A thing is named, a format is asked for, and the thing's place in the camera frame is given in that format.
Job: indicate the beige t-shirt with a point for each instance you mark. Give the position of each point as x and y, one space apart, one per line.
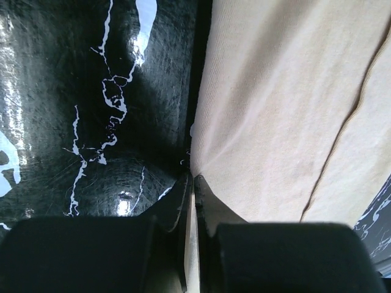
293 117

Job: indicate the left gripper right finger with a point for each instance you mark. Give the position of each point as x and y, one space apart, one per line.
238 256

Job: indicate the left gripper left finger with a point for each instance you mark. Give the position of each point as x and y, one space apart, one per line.
145 253

